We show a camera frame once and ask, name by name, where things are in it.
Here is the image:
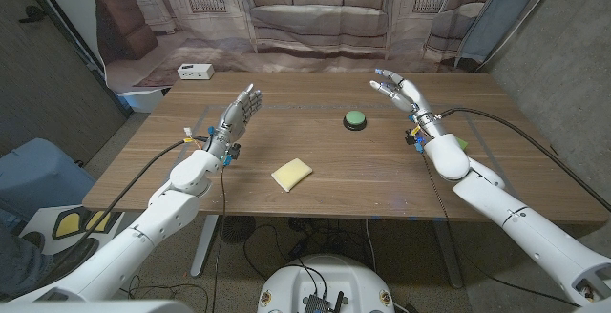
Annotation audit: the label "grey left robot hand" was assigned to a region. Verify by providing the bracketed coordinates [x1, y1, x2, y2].
[203, 82, 263, 162]

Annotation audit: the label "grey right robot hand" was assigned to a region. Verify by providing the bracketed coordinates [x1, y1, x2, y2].
[369, 68, 448, 143]

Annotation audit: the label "green push button black base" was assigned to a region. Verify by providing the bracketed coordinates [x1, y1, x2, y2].
[342, 110, 369, 132]

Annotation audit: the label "yellow sponge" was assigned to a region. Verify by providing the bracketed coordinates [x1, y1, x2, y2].
[270, 157, 314, 194]

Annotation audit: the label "white electronics box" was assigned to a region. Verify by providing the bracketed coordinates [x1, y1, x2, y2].
[177, 63, 216, 81]

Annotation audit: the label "white panel behind table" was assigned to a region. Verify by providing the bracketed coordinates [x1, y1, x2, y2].
[116, 88, 166, 114]

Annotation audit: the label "round black floor fan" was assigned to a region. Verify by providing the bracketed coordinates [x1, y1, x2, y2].
[219, 215, 257, 246]

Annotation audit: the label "printed living room backdrop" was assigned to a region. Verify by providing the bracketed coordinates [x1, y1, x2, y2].
[83, 0, 550, 95]

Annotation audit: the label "white table leg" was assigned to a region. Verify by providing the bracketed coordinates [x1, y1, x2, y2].
[189, 214, 221, 279]

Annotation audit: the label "grey table leg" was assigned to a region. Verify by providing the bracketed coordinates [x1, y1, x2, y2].
[432, 219, 465, 289]

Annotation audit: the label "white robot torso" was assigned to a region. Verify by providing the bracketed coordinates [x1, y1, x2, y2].
[257, 254, 396, 313]

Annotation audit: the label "white pedal board yellow pads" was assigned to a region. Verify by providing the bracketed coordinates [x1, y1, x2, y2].
[21, 204, 126, 257]

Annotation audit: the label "blue plastic bin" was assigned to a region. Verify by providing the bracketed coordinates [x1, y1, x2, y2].
[0, 136, 99, 221]

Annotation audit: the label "person's leg in jeans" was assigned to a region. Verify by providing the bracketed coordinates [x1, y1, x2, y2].
[0, 219, 99, 301]

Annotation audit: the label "thin black left wrist cable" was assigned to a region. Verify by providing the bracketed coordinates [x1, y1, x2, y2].
[209, 165, 228, 313]

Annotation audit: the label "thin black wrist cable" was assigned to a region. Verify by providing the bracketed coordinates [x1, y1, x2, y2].
[209, 165, 228, 313]
[419, 153, 581, 308]

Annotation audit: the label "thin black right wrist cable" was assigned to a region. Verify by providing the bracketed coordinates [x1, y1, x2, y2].
[419, 153, 581, 308]

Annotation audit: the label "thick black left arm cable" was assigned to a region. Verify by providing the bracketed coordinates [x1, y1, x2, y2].
[28, 136, 211, 295]

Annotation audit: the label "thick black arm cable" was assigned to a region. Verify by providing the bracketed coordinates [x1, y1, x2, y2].
[438, 107, 611, 212]
[28, 136, 211, 295]

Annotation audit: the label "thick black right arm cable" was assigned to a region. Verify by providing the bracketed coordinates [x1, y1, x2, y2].
[438, 107, 611, 212]

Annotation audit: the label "black floor cable tangle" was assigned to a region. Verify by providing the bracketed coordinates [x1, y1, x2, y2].
[242, 217, 373, 282]

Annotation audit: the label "black door handle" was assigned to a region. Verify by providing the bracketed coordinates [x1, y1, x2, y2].
[17, 5, 48, 24]

